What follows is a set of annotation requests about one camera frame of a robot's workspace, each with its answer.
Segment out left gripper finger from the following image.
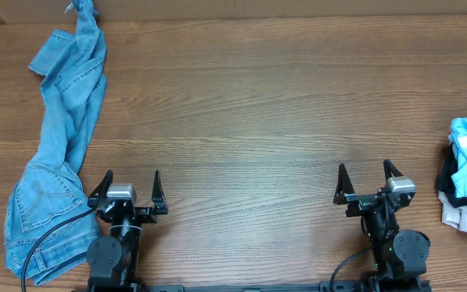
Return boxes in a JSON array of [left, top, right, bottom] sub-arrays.
[[152, 170, 168, 214], [88, 170, 114, 207]]

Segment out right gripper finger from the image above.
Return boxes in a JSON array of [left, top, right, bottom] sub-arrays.
[[383, 159, 402, 181], [333, 164, 355, 204]]

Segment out blue denim jeans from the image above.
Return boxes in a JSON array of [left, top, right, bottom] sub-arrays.
[[3, 0, 107, 286]]

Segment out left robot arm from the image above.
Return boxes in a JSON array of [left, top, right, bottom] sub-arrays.
[[86, 170, 169, 292]]

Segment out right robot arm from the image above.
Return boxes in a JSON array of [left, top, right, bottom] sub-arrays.
[[321, 159, 432, 292]]

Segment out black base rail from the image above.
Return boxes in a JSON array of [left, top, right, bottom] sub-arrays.
[[72, 280, 432, 292]]

